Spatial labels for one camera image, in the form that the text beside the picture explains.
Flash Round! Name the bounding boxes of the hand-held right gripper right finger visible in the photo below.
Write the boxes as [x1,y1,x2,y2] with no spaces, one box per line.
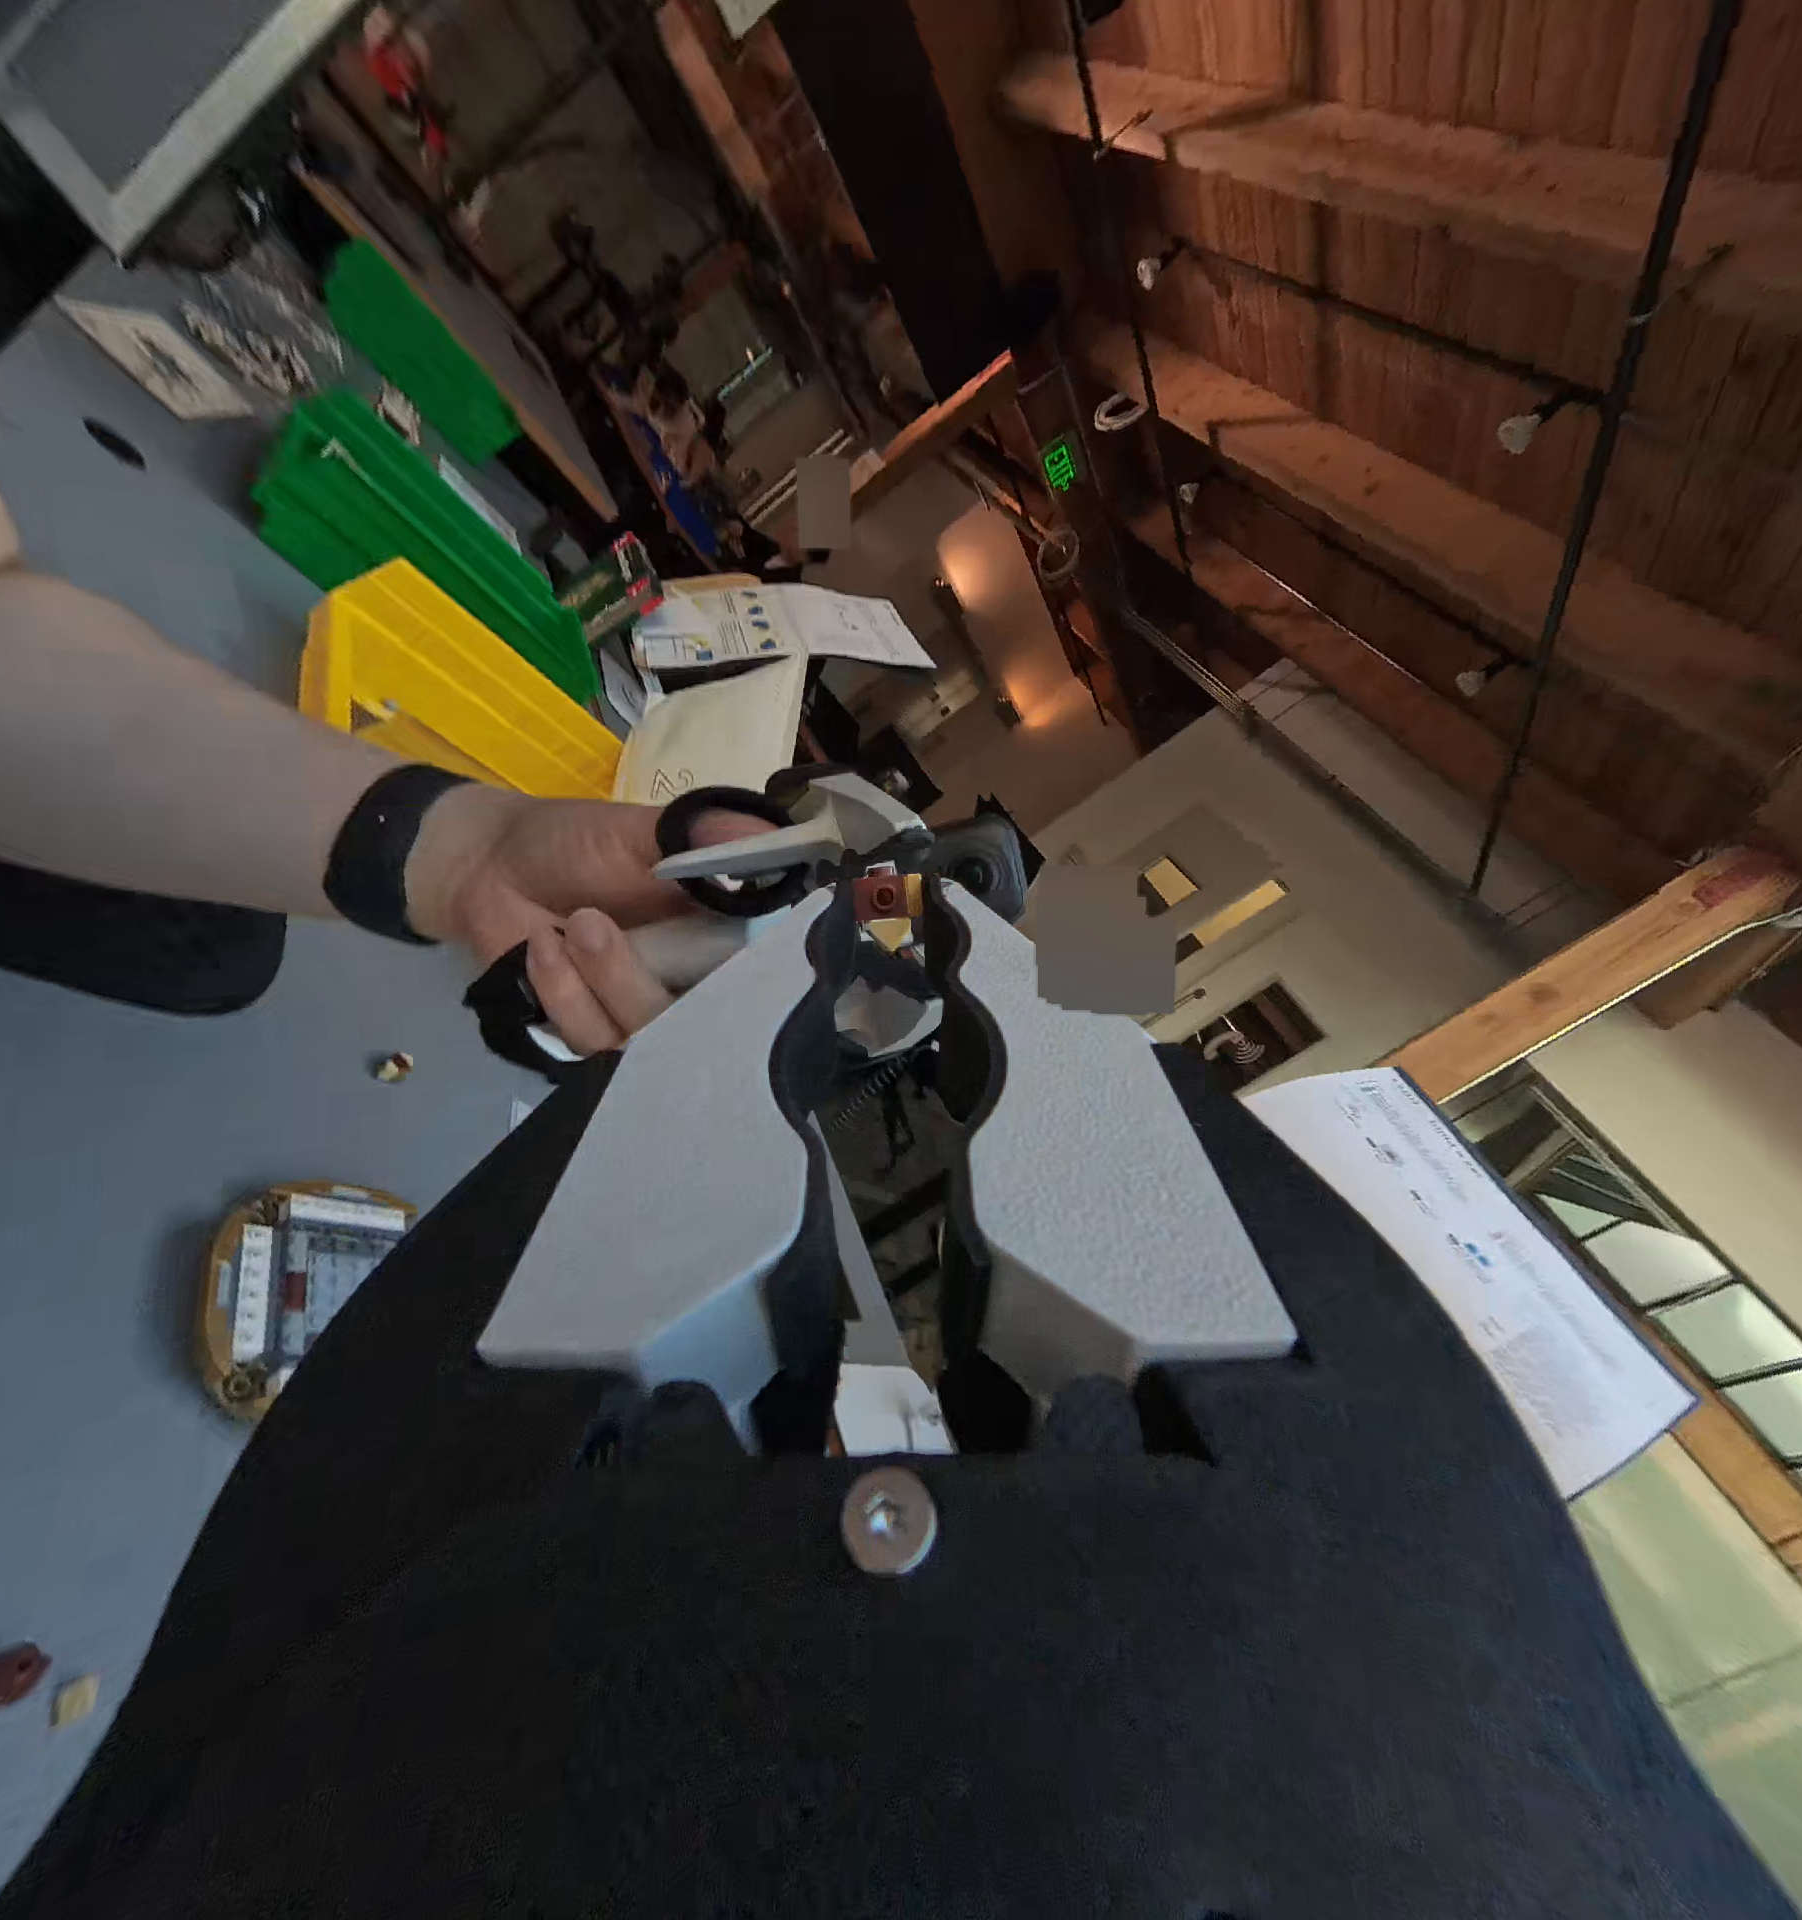
[921,878,1301,1452]

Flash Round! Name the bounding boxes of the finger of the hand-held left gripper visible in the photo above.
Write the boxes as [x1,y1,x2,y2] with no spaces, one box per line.
[798,770,933,878]

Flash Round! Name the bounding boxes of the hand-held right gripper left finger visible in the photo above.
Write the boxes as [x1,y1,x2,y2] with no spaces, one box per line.
[476,880,863,1454]

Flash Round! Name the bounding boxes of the person's left forearm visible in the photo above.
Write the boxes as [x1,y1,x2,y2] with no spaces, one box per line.
[0,434,393,920]

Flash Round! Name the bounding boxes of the green lego box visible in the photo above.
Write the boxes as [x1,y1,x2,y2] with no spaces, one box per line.
[553,531,665,631]

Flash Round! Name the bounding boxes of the round lego base build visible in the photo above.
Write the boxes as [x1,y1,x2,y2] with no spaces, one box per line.
[195,1183,420,1421]

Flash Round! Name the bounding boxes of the person's left hand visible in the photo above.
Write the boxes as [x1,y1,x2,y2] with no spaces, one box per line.
[404,784,760,1060]

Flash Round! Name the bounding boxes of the tan paper bag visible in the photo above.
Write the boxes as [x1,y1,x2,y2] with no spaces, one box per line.
[611,649,810,813]

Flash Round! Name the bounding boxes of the white printed leaflets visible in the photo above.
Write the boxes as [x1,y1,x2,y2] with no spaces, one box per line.
[631,582,934,671]

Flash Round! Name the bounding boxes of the laminated instruction sheet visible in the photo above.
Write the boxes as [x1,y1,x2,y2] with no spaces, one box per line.
[1243,1069,1698,1502]

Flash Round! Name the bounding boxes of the yellow plastic bin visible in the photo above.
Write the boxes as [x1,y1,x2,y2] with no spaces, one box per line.
[296,559,627,800]

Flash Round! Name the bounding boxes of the black wristband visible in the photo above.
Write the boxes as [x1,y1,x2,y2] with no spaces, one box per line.
[321,764,471,947]

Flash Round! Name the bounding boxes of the green plastic bin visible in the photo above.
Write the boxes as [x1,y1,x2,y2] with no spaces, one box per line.
[321,239,523,460]
[252,386,602,704]

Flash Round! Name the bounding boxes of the black padded cushion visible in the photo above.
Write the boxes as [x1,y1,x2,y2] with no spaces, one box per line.
[0,837,289,1017]

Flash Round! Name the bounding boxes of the printed parts sheet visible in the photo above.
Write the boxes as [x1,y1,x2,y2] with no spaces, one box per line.
[51,239,350,425]

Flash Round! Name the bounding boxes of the computer monitor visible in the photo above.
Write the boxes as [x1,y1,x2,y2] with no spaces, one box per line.
[0,0,370,259]

